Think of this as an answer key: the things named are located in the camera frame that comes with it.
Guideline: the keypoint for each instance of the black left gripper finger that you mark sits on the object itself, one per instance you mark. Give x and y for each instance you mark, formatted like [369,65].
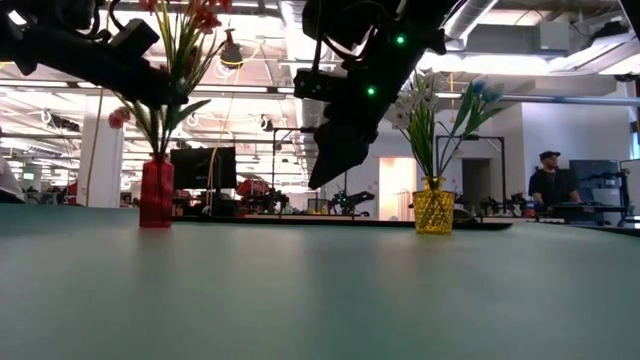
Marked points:
[150,87]

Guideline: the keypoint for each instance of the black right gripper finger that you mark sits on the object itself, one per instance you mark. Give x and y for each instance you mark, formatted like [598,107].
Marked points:
[340,150]

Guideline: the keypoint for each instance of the red poppy bunch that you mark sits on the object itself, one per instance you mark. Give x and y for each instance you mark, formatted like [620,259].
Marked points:
[207,17]
[165,135]

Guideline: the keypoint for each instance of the white veined flower bunch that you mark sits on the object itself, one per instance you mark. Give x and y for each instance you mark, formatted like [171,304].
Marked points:
[422,130]

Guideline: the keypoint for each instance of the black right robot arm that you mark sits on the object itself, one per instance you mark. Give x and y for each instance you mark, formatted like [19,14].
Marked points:
[350,15]

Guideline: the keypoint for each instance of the black background robot arm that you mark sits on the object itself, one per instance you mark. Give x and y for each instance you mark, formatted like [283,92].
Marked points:
[350,200]

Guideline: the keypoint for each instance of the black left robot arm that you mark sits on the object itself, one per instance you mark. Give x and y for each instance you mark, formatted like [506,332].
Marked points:
[50,12]

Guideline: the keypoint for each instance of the red glass vase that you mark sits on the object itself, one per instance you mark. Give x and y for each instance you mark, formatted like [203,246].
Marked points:
[156,195]

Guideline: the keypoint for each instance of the yellow glass vase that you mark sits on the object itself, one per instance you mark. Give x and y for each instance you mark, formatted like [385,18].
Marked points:
[433,212]

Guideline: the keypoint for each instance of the white pillar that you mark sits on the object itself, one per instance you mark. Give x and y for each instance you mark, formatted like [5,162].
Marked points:
[102,170]

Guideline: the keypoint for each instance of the black monitor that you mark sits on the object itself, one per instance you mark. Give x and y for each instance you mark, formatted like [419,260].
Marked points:
[202,167]

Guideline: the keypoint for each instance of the green table mat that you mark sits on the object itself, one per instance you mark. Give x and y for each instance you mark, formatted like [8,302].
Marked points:
[300,300]

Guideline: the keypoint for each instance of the person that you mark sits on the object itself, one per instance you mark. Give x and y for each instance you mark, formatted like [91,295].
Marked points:
[550,185]

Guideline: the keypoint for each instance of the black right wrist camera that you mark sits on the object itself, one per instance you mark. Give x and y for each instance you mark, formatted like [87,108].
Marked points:
[320,85]

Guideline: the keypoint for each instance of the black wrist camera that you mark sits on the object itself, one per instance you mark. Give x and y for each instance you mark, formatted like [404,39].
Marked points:
[320,85]
[135,35]

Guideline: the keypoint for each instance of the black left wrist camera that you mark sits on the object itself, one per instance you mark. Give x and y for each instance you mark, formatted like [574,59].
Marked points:
[135,35]

